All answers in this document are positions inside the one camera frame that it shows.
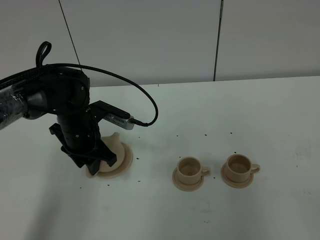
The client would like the tan teacup near teapot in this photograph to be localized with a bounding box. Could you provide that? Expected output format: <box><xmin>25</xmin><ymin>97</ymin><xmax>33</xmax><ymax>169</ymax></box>
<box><xmin>176</xmin><ymin>157</ymin><xmax>211</xmax><ymax>185</ymax></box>

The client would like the black braided cable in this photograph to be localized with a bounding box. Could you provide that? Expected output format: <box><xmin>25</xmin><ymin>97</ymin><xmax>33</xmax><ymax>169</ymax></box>
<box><xmin>0</xmin><ymin>41</ymin><xmax>159</xmax><ymax>128</ymax></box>

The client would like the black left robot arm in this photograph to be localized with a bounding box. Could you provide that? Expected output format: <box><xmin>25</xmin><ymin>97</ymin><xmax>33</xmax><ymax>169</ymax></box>
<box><xmin>0</xmin><ymin>66</ymin><xmax>117</xmax><ymax>176</ymax></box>

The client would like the tan teacup far side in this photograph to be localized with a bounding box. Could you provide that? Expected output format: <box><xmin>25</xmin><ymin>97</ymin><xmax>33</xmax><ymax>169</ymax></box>
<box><xmin>224</xmin><ymin>154</ymin><xmax>261</xmax><ymax>183</ymax></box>

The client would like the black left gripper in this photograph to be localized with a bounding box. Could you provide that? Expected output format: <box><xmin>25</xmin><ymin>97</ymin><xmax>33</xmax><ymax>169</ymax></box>
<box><xmin>49</xmin><ymin>109</ymin><xmax>117</xmax><ymax>176</ymax></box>

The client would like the tan saucer near teapot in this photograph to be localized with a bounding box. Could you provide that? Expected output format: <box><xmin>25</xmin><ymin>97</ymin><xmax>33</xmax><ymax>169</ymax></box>
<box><xmin>172</xmin><ymin>168</ymin><xmax>204</xmax><ymax>192</ymax></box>

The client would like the tan saucer far side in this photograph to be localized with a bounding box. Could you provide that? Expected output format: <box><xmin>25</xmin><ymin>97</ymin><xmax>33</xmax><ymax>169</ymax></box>
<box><xmin>220</xmin><ymin>164</ymin><xmax>254</xmax><ymax>189</ymax></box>

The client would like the tan ceramic teapot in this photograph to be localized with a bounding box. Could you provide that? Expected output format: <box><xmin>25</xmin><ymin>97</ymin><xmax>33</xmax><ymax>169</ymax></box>
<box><xmin>99</xmin><ymin>132</ymin><xmax>125</xmax><ymax>173</ymax></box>

